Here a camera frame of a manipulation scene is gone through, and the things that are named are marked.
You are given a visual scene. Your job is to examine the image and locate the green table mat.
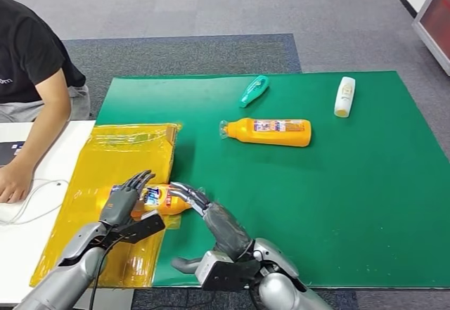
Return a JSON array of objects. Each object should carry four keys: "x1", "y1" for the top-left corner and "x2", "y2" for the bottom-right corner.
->
[{"x1": 96, "y1": 70, "x2": 450, "y2": 290}]

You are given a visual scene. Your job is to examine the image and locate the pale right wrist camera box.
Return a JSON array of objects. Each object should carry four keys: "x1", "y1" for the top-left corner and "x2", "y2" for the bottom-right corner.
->
[{"x1": 194, "y1": 250, "x2": 261, "y2": 292}]

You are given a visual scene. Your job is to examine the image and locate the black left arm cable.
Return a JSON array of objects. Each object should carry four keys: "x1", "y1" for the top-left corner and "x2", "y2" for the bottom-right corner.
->
[{"x1": 88, "y1": 238, "x2": 113, "y2": 310}]

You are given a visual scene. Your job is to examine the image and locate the white plastic bottle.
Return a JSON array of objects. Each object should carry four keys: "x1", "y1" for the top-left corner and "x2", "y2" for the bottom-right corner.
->
[{"x1": 334, "y1": 76, "x2": 356, "y2": 118}]

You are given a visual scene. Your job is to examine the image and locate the teal plastic bottle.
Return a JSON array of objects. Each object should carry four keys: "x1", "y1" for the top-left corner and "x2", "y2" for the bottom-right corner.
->
[{"x1": 239, "y1": 75, "x2": 270, "y2": 109}]

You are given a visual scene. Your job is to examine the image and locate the red panel silver frame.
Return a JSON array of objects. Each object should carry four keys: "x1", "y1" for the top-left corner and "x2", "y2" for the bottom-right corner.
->
[{"x1": 411, "y1": 0, "x2": 450, "y2": 77}]

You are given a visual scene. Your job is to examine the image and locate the orange detergent bottle clear cap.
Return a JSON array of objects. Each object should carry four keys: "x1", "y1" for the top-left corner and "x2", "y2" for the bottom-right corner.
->
[
  {"x1": 219, "y1": 117, "x2": 312, "y2": 148},
  {"x1": 88, "y1": 184, "x2": 193, "y2": 219}
]

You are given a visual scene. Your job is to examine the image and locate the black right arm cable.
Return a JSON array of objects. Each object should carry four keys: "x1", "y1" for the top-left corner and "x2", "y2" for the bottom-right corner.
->
[{"x1": 248, "y1": 287, "x2": 261, "y2": 310}]

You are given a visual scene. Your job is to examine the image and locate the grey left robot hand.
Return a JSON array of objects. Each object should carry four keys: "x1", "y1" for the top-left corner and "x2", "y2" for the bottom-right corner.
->
[{"x1": 99, "y1": 169, "x2": 156, "y2": 228}]

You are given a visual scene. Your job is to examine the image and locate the yellow transparent plastic bag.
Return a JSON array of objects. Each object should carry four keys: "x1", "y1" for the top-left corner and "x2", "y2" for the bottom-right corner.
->
[{"x1": 29, "y1": 122, "x2": 183, "y2": 289}]

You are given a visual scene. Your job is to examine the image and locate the white cable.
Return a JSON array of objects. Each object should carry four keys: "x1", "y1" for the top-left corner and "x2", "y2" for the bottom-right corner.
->
[{"x1": 0, "y1": 179, "x2": 70, "y2": 226}]

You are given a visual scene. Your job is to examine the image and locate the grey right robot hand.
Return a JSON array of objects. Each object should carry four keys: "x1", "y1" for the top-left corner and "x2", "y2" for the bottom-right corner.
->
[{"x1": 169, "y1": 182, "x2": 254, "y2": 276}]

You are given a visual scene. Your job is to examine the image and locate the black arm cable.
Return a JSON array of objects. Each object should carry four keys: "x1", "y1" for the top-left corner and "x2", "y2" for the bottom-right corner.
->
[
  {"x1": 248, "y1": 287, "x2": 261, "y2": 310},
  {"x1": 88, "y1": 238, "x2": 113, "y2": 310}
]

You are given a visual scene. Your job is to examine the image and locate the person's hand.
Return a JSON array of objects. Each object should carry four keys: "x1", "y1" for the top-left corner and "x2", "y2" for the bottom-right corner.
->
[{"x1": 0, "y1": 162, "x2": 34, "y2": 205}]

